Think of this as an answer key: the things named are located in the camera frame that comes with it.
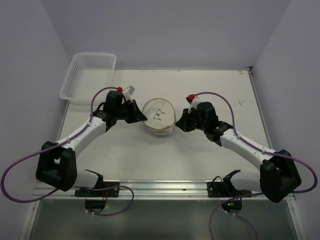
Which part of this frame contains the white mesh laundry bag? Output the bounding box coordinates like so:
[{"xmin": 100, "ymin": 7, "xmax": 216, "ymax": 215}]
[{"xmin": 142, "ymin": 97, "xmax": 177, "ymax": 137}]

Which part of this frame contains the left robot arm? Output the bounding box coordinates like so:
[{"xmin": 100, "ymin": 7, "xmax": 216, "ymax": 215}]
[{"xmin": 35, "ymin": 86, "xmax": 147, "ymax": 192}]

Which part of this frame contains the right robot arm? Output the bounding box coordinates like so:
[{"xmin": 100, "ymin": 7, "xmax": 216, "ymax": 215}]
[{"xmin": 175, "ymin": 102, "xmax": 302, "ymax": 203}]

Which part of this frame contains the white plastic basket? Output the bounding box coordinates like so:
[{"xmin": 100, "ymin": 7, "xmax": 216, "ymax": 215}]
[{"xmin": 59, "ymin": 52, "xmax": 117, "ymax": 105}]

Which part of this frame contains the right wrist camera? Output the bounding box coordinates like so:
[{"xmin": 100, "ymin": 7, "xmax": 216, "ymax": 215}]
[{"xmin": 186, "ymin": 94, "xmax": 201, "ymax": 113}]

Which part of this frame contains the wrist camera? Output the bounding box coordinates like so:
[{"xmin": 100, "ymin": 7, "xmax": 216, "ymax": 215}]
[
  {"xmin": 186, "ymin": 94, "xmax": 201, "ymax": 113},
  {"xmin": 122, "ymin": 85, "xmax": 135, "ymax": 101}
]

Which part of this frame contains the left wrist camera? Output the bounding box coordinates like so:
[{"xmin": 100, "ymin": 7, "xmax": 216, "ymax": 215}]
[{"xmin": 122, "ymin": 85, "xmax": 135, "ymax": 101}]

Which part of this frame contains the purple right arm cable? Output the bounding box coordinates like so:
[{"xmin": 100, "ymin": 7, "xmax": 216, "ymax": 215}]
[{"xmin": 192, "ymin": 91, "xmax": 317, "ymax": 240}]

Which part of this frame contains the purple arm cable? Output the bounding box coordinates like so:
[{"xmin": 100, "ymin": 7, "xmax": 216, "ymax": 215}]
[
  {"xmin": 0, "ymin": 86, "xmax": 136, "ymax": 217},
  {"xmin": 192, "ymin": 91, "xmax": 317, "ymax": 240}
]

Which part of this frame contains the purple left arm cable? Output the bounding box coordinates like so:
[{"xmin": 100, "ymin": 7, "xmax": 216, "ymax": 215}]
[{"xmin": 0, "ymin": 86, "xmax": 136, "ymax": 217}]

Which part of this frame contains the aluminium right side rail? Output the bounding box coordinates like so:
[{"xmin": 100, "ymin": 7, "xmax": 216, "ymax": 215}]
[{"xmin": 246, "ymin": 66, "xmax": 273, "ymax": 148}]

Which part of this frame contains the aluminium rail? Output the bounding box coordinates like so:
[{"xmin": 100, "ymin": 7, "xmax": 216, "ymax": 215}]
[
  {"xmin": 32, "ymin": 177, "xmax": 296, "ymax": 201},
  {"xmin": 246, "ymin": 66, "xmax": 273, "ymax": 148}
]

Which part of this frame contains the aluminium front rail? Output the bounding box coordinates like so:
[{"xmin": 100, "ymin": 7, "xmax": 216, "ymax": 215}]
[{"xmin": 32, "ymin": 177, "xmax": 296, "ymax": 201}]

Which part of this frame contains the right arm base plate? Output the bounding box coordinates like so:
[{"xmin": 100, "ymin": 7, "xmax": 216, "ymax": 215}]
[{"xmin": 206, "ymin": 181, "xmax": 252, "ymax": 198}]

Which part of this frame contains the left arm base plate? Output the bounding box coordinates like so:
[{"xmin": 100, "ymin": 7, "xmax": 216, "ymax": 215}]
[{"xmin": 74, "ymin": 181, "xmax": 120, "ymax": 198}]

